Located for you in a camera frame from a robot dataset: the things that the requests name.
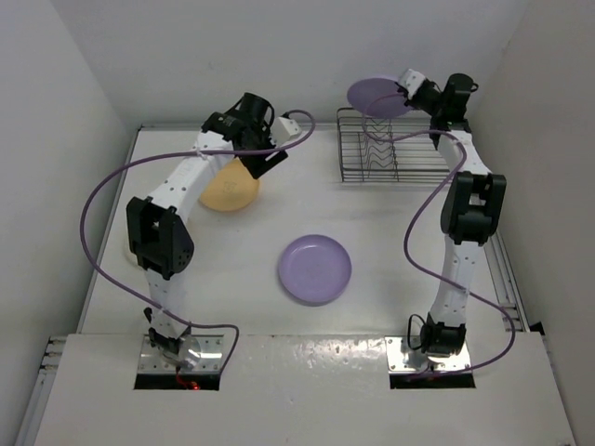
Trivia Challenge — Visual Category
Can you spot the orange plastic plate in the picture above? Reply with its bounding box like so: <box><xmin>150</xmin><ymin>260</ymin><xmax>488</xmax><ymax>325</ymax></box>
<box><xmin>199</xmin><ymin>160</ymin><xmax>260</xmax><ymax>213</ymax></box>

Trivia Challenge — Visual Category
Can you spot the purple plastic plate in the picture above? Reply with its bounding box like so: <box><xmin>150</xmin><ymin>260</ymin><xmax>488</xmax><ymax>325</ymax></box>
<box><xmin>347</xmin><ymin>75</ymin><xmax>412</xmax><ymax>119</ymax></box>
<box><xmin>276</xmin><ymin>234</ymin><xmax>352</xmax><ymax>307</ymax></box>

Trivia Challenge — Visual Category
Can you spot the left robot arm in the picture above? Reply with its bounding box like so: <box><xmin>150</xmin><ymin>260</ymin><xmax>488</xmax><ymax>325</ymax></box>
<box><xmin>126</xmin><ymin>93</ymin><xmax>301</xmax><ymax>361</ymax></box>

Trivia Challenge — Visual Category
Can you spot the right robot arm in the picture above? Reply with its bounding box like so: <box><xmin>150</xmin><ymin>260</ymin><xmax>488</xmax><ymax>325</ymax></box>
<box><xmin>408</xmin><ymin>73</ymin><xmax>507</xmax><ymax>357</ymax></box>

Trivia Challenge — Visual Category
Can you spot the cream plastic plate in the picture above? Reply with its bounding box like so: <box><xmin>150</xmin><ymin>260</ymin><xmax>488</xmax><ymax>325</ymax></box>
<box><xmin>122</xmin><ymin>233</ymin><xmax>140</xmax><ymax>269</ymax></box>

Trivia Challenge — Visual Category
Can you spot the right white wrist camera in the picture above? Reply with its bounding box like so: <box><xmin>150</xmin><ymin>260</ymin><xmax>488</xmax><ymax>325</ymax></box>
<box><xmin>397</xmin><ymin>69</ymin><xmax>427</xmax><ymax>99</ymax></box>

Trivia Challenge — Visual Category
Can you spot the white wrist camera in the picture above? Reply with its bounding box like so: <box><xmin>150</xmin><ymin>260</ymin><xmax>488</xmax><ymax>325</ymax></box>
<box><xmin>271</xmin><ymin>116</ymin><xmax>302</xmax><ymax>147</ymax></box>
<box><xmin>397</xmin><ymin>69</ymin><xmax>427</xmax><ymax>99</ymax></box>

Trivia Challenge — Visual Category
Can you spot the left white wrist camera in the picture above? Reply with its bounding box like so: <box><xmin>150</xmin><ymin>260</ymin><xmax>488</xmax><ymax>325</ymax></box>
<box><xmin>271</xmin><ymin>116</ymin><xmax>302</xmax><ymax>147</ymax></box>

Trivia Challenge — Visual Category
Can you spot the wire dish rack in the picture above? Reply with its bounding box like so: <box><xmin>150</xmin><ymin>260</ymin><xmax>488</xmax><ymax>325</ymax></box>
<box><xmin>336</xmin><ymin>107</ymin><xmax>449</xmax><ymax>185</ymax></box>

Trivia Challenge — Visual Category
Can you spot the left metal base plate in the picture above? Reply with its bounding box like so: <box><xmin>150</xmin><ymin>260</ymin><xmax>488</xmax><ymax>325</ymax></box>
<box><xmin>137</xmin><ymin>334</ymin><xmax>224</xmax><ymax>374</ymax></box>

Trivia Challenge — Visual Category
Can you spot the metal base plate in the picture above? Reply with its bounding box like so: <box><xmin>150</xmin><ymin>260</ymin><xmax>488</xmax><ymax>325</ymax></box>
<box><xmin>384</xmin><ymin>336</ymin><xmax>471</xmax><ymax>375</ymax></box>
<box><xmin>137</xmin><ymin>334</ymin><xmax>224</xmax><ymax>374</ymax></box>

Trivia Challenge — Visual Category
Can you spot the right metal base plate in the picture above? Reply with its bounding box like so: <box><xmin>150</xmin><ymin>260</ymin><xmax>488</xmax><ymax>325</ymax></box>
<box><xmin>384</xmin><ymin>336</ymin><xmax>471</xmax><ymax>375</ymax></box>

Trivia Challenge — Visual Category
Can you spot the aluminium frame rail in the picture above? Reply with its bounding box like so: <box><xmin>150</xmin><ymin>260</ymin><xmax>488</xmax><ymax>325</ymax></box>
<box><xmin>484</xmin><ymin>232</ymin><xmax>530</xmax><ymax>332</ymax></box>

